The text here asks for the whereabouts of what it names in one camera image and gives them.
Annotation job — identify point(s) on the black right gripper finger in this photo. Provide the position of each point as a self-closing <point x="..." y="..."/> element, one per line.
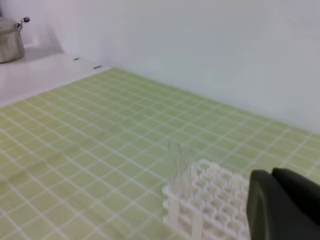
<point x="282" y="205"/>

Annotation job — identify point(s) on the clear glass test tube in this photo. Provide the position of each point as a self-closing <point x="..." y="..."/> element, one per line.
<point x="186" y="170"/>

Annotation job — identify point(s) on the white plastic test tube rack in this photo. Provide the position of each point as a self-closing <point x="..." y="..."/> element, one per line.
<point x="208" y="202"/>

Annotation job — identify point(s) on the clear test tube in rack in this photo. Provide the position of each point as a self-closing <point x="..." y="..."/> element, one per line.
<point x="174" y="156"/>

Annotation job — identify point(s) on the metal pot with lid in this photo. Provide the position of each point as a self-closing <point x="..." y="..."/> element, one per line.
<point x="11" y="44"/>

